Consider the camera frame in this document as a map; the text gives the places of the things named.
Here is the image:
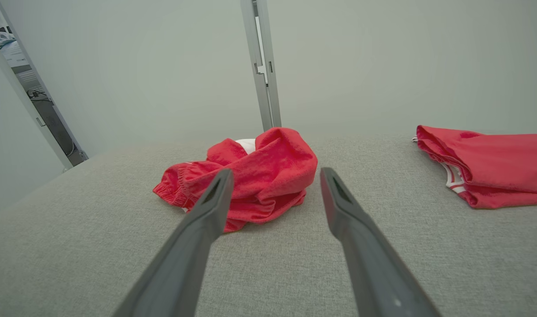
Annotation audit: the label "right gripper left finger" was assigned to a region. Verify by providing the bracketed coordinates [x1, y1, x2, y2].
[112, 168, 235, 317]

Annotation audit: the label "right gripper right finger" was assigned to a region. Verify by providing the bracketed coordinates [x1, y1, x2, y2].
[320, 167, 441, 317]

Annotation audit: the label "grey metal partition post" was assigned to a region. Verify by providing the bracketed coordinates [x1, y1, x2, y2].
[240, 0, 282, 132]

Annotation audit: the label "red basketball jersey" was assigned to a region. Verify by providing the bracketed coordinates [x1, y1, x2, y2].
[412, 125, 537, 209]

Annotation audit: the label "grey metal door frame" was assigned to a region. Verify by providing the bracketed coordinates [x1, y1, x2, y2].
[0, 0, 89, 171]

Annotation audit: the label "red shorts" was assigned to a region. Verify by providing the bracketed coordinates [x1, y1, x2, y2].
[153, 127, 318, 233]

